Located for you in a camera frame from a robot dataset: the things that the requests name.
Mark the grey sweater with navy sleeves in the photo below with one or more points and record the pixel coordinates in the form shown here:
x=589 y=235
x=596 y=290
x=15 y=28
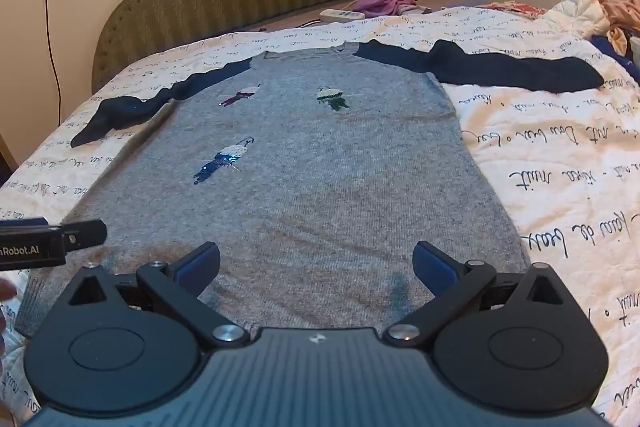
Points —
x=310 y=177

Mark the red floral cloth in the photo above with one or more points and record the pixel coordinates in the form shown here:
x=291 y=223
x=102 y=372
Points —
x=515 y=9

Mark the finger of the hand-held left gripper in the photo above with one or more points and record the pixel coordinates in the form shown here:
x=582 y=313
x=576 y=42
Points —
x=85 y=234

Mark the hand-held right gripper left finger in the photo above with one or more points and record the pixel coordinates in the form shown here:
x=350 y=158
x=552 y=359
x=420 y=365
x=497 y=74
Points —
x=200 y=263

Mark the white script printed bedsheet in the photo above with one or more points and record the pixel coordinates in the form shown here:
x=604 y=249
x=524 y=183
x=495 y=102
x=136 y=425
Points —
x=550 y=147

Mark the white remote control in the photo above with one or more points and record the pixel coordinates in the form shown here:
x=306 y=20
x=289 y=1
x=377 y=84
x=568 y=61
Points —
x=343 y=14

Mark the person's left hand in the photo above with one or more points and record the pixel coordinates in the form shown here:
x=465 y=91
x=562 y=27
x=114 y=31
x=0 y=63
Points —
x=6 y=292

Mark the pink purple cloth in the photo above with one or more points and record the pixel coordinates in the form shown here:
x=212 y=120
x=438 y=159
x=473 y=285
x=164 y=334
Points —
x=390 y=2

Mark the peach crumpled garment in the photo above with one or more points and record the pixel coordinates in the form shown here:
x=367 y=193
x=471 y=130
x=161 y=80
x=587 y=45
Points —
x=622 y=14

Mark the wooden bedside furniture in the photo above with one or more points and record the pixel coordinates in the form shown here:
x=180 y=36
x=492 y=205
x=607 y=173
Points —
x=6 y=154

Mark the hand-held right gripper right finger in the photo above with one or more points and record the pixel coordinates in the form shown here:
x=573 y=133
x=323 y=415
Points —
x=434 y=264

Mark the dark blue cloth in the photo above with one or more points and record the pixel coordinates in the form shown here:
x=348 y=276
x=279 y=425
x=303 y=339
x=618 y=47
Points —
x=617 y=49

